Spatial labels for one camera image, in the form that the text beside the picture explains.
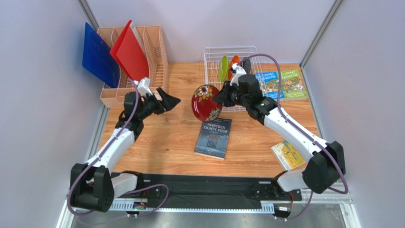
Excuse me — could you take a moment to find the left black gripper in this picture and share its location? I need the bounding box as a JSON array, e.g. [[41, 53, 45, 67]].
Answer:
[[138, 87, 181, 120]]

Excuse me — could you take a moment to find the red floral plate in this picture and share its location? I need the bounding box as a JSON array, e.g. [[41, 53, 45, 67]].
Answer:
[[191, 85, 222, 122]]

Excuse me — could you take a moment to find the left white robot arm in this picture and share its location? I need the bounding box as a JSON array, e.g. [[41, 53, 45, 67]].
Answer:
[[67, 87, 181, 216]]

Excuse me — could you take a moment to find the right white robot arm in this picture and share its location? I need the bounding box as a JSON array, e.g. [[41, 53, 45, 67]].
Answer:
[[213, 75, 346, 194]]

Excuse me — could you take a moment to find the green plate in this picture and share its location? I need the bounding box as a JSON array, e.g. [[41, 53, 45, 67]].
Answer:
[[219, 56, 229, 82]]

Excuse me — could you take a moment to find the orange plate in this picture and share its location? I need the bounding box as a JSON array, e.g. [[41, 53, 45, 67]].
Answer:
[[228, 55, 240, 81]]

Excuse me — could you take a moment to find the dark grey plate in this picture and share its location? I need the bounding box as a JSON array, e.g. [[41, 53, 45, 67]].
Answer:
[[241, 57, 251, 74]]

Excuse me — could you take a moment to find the Nineteen Eighty-Four book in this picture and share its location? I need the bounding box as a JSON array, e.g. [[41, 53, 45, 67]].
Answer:
[[194, 118, 232, 160]]

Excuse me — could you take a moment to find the red plastic folder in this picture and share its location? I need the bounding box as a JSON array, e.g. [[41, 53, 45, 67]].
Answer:
[[110, 20, 149, 82]]

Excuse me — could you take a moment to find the green treehouse book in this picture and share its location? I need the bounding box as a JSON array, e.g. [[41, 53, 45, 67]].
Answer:
[[280, 69, 308, 100]]

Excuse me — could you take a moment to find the blue plastic folder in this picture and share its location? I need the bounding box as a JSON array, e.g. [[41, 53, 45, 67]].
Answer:
[[82, 23, 121, 88]]

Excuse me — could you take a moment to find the black base mat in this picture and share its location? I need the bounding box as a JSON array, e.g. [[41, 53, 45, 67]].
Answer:
[[122, 173, 302, 209]]

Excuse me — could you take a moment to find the yellow illustrated book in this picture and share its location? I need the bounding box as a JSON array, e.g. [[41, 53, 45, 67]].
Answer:
[[270, 141, 306, 171]]

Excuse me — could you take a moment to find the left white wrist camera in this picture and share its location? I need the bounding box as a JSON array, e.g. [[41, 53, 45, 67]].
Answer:
[[136, 77, 153, 97]]

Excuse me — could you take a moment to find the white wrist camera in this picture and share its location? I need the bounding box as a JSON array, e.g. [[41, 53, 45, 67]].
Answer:
[[230, 64, 246, 86], [136, 77, 153, 97]]

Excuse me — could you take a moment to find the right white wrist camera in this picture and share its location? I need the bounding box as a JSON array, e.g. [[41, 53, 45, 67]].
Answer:
[[230, 64, 246, 86]]

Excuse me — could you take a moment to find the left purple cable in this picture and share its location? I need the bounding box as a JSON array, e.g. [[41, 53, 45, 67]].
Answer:
[[67, 78, 170, 218]]

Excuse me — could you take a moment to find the white wire dish rack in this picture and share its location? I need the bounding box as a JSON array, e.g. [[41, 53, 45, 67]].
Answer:
[[202, 46, 268, 112]]

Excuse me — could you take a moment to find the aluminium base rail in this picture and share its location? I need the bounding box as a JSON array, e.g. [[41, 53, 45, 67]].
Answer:
[[55, 178, 362, 228]]

